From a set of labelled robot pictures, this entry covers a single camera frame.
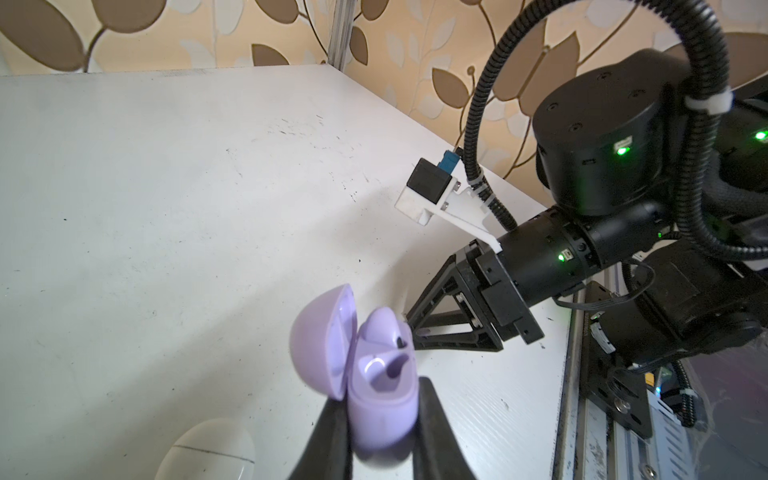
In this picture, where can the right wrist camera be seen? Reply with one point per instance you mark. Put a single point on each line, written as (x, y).
(433, 190)

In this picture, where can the white round charging case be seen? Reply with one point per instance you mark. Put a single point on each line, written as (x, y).
(214, 449)

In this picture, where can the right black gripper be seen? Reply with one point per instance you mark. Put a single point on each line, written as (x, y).
(472, 289)

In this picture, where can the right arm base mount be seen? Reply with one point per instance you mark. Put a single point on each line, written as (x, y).
(605, 381)

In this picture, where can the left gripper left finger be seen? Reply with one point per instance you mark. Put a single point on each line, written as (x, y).
(328, 453)

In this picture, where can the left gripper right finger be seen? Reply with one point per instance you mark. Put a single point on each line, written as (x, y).
(436, 453)

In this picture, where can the purple round charging case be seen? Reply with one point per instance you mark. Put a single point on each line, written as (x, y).
(371, 365)

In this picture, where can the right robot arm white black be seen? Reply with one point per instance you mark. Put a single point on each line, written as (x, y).
(629, 154)

